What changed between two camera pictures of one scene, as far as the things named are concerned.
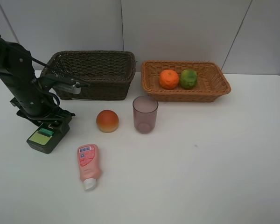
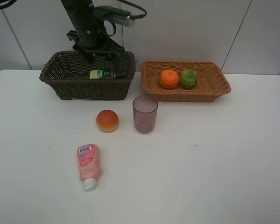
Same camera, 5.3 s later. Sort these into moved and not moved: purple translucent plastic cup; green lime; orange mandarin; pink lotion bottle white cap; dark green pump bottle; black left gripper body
Moved: black left gripper body; dark green pump bottle
Not moved: green lime; purple translucent plastic cup; orange mandarin; pink lotion bottle white cap
